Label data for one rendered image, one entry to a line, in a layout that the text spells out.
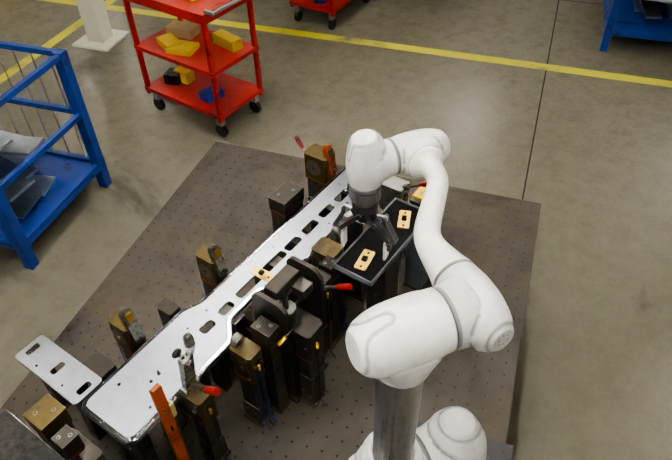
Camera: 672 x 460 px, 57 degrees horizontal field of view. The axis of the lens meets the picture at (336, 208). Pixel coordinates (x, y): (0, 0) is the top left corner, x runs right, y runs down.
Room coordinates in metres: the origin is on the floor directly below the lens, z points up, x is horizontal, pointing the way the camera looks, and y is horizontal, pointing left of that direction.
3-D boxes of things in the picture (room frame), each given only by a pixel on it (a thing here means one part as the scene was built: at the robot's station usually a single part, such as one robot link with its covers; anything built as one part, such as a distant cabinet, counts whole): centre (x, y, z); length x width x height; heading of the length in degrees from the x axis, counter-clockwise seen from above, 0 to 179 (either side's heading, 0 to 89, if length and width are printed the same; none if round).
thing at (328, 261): (1.36, 0.03, 0.90); 0.05 x 0.05 x 0.40; 54
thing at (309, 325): (1.12, 0.08, 0.89); 0.09 x 0.08 x 0.38; 54
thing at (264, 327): (1.11, 0.22, 0.91); 0.07 x 0.05 x 0.42; 54
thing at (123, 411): (1.44, 0.25, 1.00); 1.38 x 0.22 x 0.02; 144
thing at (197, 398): (0.93, 0.39, 0.87); 0.10 x 0.07 x 0.35; 54
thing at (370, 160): (1.32, -0.09, 1.55); 0.13 x 0.11 x 0.16; 110
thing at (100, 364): (1.10, 0.74, 0.84); 0.12 x 0.07 x 0.28; 54
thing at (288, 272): (1.21, 0.15, 0.95); 0.18 x 0.13 x 0.49; 144
